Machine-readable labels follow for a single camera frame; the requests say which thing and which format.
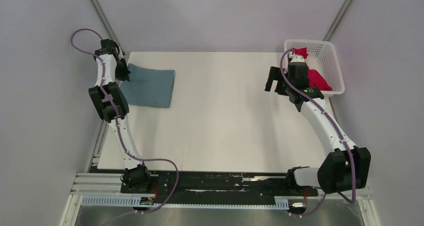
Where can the slotted cable duct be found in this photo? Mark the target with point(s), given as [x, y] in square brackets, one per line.
[136, 202]

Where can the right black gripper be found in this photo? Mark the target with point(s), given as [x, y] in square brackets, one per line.
[275, 74]

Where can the teal blue t-shirt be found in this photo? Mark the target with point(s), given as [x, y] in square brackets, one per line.
[149, 87]

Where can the red t-shirt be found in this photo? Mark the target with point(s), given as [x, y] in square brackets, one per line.
[315, 78]

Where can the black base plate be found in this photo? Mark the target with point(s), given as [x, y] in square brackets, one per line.
[197, 187]

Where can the left corner metal post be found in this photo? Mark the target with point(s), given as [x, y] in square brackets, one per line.
[104, 20]

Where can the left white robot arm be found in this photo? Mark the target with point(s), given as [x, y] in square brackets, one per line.
[113, 108]

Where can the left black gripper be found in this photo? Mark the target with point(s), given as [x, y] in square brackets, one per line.
[123, 76]

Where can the right corner metal post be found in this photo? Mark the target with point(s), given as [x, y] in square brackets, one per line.
[338, 19]

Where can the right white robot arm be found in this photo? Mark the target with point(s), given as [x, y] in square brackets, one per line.
[346, 166]

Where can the corner metal post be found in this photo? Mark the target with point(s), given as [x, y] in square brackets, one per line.
[104, 20]
[338, 19]

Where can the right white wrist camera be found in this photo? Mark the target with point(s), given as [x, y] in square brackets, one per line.
[292, 57]

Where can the white plastic basket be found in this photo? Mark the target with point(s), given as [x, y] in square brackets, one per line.
[322, 57]

